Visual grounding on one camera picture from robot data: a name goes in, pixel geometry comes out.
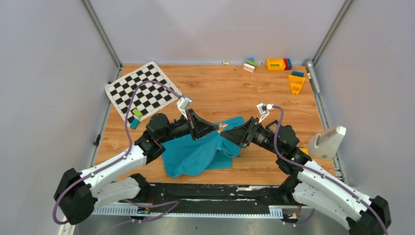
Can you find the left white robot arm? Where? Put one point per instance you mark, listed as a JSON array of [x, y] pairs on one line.
[[79, 193]]

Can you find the teal t-shirt garment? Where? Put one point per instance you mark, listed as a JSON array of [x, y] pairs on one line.
[[184, 156]]

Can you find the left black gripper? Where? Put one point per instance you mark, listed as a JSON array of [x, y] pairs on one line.
[[198, 127]]

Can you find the yellow triangular toy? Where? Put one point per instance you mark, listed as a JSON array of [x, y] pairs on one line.
[[296, 84]]

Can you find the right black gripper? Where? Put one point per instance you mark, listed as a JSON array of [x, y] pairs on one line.
[[243, 134]]

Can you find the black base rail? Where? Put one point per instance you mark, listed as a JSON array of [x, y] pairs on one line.
[[213, 199]]

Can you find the white tilted device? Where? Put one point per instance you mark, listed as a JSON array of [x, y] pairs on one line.
[[324, 145]]

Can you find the teal block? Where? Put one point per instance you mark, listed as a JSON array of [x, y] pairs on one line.
[[134, 124]]

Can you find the orange brooch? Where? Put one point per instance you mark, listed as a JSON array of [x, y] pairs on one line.
[[222, 127]]

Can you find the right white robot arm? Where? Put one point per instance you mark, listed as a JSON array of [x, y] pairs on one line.
[[308, 183]]

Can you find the red blue block pair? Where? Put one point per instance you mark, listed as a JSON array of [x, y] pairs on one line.
[[288, 64]]

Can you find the white green blue block stack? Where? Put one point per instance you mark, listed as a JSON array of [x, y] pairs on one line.
[[250, 65]]

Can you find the grey metal cylinder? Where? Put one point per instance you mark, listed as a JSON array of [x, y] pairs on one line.
[[312, 75]]

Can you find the black white checkerboard mat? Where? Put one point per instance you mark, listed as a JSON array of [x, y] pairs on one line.
[[147, 88]]

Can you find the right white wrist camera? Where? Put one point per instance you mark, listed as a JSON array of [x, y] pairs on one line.
[[264, 110]]

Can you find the yellow toy box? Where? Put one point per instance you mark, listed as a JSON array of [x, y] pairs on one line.
[[276, 64]]

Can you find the red blue toy car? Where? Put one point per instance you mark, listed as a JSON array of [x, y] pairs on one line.
[[304, 150]]

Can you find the blue flat block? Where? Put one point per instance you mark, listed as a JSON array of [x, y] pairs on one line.
[[297, 73]]

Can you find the lime green block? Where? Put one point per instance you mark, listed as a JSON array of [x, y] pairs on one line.
[[138, 114]]

